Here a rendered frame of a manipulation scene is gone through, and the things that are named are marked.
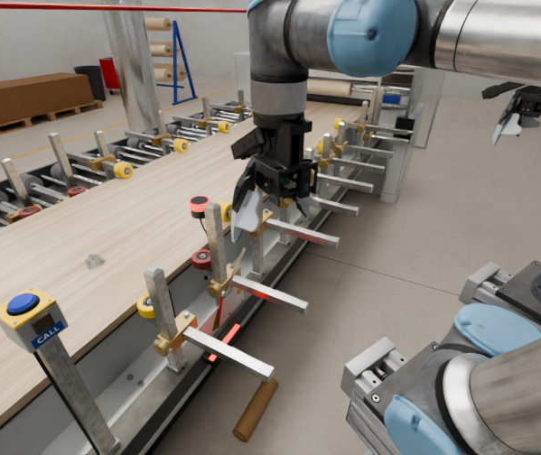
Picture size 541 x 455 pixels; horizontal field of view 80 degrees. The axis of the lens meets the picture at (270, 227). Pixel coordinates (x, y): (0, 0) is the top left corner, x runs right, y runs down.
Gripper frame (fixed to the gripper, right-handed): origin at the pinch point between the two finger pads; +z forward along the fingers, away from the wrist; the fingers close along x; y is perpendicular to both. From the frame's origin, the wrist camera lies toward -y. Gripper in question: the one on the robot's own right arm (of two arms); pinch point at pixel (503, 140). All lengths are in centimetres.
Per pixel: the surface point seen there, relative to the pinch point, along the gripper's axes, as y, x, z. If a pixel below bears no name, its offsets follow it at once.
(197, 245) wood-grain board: -58, -78, 42
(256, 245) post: -49, -57, 45
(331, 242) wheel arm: -26, -40, 36
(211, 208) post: -37, -79, 16
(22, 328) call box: -11, -124, 11
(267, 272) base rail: -49, -52, 62
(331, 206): -45, -22, 36
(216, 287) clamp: -36, -81, 45
